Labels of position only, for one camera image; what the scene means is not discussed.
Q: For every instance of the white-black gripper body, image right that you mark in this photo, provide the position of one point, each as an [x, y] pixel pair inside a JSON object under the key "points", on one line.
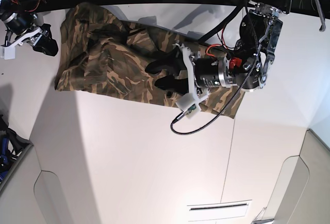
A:
{"points": [[205, 74]]}

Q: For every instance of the white-black gripper body, image left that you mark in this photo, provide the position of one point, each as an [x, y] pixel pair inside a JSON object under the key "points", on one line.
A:
{"points": [[21, 28]]}

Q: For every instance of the camouflage T-shirt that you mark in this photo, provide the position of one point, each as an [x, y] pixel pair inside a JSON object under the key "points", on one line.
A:
{"points": [[104, 55]]}

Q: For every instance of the grey bin with blue items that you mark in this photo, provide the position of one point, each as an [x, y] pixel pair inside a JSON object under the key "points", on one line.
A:
{"points": [[13, 150]]}

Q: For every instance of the white wrist camera, image right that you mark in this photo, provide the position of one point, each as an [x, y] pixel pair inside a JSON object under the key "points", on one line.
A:
{"points": [[189, 105]]}

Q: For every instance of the white wrist camera, image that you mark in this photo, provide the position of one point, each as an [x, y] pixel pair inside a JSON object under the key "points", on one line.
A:
{"points": [[7, 52], [189, 105]]}

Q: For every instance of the white wrist camera, image left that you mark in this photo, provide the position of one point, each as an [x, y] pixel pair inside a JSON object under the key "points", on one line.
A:
{"points": [[7, 52]]}

